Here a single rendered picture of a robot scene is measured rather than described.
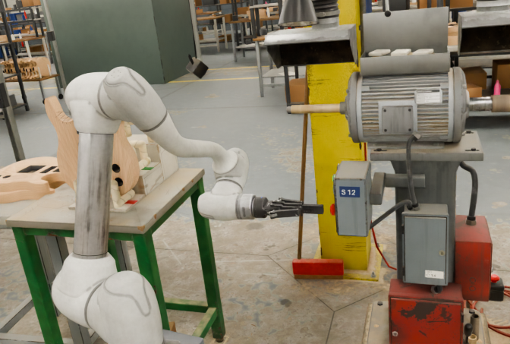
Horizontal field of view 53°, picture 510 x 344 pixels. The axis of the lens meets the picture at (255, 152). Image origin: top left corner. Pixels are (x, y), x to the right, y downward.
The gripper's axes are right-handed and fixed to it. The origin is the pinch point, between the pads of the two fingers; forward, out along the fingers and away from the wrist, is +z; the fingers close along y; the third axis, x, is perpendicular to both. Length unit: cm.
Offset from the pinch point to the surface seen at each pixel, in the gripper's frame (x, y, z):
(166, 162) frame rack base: 3, -36, -72
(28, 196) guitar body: -6, -15, -132
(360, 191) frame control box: 10.3, 8.0, 17.1
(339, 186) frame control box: 12.0, 8.1, 10.7
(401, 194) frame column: -1.4, -17.0, 27.8
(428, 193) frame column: -0.8, -17.0, 36.8
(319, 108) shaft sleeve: 27.8, -25.5, -0.5
